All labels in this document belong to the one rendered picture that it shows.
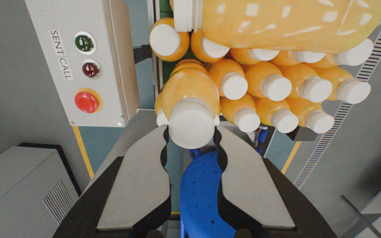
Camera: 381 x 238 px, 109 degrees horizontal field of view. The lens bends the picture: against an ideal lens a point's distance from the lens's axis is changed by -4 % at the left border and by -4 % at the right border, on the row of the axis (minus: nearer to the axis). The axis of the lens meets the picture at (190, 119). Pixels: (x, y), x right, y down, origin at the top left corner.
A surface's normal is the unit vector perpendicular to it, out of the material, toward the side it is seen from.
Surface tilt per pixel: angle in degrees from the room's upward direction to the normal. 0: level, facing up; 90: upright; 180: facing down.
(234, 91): 0
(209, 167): 90
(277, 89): 0
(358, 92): 0
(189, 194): 90
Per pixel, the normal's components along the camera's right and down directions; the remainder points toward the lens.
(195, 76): 0.14, -0.73
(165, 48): 0.02, 0.47
